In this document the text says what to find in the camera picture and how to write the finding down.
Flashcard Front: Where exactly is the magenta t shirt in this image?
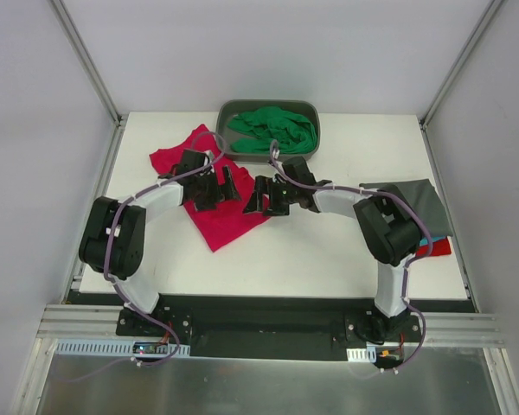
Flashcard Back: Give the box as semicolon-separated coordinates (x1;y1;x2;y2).
150;124;268;252

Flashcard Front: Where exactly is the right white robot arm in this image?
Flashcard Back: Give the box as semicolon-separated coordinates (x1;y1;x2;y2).
243;156;422;345

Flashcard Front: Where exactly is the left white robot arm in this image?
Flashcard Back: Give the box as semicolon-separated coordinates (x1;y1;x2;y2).
78;149;240;336

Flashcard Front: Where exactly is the green t shirt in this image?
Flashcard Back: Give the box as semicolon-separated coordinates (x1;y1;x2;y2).
227;106;318;155

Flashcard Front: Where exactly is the grey plastic bin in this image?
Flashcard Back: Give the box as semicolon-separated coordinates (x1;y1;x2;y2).
216;99;320;163

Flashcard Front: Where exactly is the folded grey t shirt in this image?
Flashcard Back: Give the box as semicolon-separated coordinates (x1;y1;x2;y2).
360;179;453;238

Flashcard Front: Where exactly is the folded teal t shirt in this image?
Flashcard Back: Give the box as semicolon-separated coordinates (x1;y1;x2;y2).
420;236;445;246

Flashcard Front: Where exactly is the folded red t shirt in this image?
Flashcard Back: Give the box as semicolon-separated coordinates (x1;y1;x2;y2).
416;238;452;258

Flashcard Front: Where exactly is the right perforated cable duct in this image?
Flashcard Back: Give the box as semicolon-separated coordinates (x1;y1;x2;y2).
346;346;377;363

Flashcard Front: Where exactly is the perforated cable duct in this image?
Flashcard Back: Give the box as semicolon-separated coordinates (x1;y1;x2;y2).
346;346;377;363
55;339;190;359

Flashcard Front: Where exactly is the left aluminium rail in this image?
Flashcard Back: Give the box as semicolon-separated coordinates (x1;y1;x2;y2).
36;304;126;339

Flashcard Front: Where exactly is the aluminium rail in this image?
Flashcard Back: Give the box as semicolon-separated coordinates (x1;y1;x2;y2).
36;304;126;339
419;313;505;346

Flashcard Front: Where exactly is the left aluminium frame post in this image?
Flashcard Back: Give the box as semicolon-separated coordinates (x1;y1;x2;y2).
48;0;123;125

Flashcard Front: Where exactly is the aluminium frame post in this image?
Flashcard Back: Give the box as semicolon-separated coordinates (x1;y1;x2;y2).
419;0;506;131
48;0;123;125

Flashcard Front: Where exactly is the left perforated cable duct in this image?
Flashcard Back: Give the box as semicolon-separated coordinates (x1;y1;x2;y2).
55;339;190;359

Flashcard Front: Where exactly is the right aluminium rail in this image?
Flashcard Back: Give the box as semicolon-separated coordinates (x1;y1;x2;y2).
419;313;505;346

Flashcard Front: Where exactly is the right aluminium frame post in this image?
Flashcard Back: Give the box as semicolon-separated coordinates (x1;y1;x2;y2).
419;0;506;131

